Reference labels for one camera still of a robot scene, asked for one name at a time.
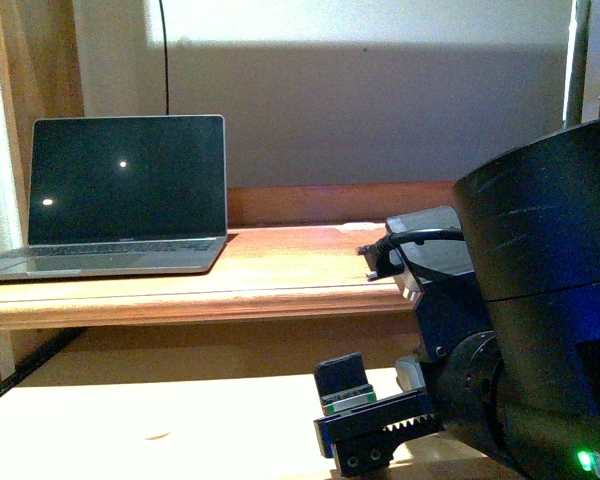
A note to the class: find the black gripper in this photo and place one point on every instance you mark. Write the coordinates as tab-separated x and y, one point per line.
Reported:
445	387

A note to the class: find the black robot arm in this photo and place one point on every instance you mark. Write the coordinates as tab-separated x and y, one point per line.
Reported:
505	286

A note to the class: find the silver open laptop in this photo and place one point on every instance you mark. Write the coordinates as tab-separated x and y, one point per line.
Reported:
123	196

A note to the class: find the white desk lamp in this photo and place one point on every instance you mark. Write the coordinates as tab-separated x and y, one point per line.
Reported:
590	104

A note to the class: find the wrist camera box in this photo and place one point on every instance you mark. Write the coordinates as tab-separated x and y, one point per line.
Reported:
433	260

